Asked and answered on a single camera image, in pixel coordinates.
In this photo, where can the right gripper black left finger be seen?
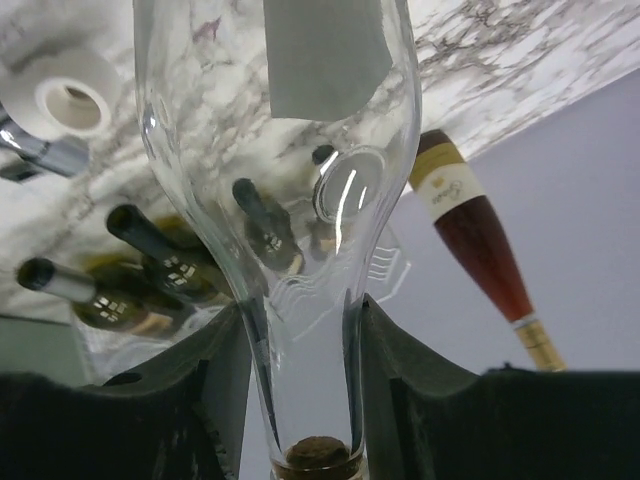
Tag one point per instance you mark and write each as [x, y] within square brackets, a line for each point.
[179, 415]

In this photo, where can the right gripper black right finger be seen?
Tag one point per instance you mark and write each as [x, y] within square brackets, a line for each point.
[427, 418]

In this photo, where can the red wine bottle gold cap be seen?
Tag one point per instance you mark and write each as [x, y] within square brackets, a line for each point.
[468, 225]

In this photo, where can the clear bottle dark cork stopper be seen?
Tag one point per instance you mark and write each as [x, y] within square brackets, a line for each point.
[319, 104]

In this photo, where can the dark bottle black neck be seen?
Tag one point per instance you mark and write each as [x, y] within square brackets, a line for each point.
[187, 272]
[115, 296]

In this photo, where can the green bottle silver neck leftmost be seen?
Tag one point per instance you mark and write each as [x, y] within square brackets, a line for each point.
[268, 229]

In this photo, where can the chrome faucet with white fitting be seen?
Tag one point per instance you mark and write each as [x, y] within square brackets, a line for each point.
[55, 105]

